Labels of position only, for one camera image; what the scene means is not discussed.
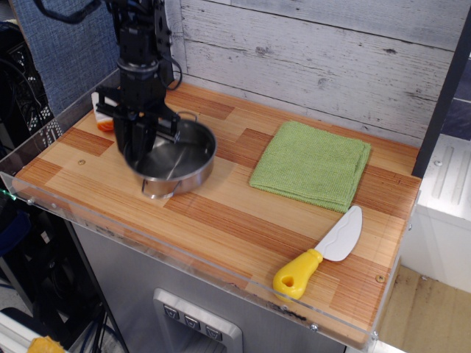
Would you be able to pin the green folded towel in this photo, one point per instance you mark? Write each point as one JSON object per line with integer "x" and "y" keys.
{"x": 312, "y": 166}

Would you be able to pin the black crate at left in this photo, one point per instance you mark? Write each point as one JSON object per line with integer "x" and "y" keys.
{"x": 24, "y": 106}

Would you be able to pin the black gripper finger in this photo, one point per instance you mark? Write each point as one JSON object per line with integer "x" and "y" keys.
{"x": 143, "y": 137}
{"x": 122, "y": 128}

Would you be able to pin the clear acrylic table guard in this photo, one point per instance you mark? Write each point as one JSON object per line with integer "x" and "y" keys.
{"x": 225, "y": 232}

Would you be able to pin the stainless steel pot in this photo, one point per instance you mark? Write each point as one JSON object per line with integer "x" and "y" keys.
{"x": 169, "y": 168}

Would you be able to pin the dark right vertical post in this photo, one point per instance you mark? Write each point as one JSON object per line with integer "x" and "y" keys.
{"x": 450, "y": 85}

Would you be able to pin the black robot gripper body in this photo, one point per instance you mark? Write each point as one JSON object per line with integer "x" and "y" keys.
{"x": 141, "y": 94}

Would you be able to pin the salmon sushi toy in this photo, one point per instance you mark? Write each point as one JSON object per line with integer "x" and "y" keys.
{"x": 104, "y": 122}

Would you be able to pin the yellow object bottom left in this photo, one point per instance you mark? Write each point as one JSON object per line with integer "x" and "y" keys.
{"x": 45, "y": 345}

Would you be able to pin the stainless steel cabinet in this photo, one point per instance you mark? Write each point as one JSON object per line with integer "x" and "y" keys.
{"x": 128, "y": 279}

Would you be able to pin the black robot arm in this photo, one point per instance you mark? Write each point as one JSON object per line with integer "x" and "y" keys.
{"x": 145, "y": 64}

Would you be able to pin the yellow handled toy knife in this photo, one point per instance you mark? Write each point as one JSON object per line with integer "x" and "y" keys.
{"x": 291, "y": 281}

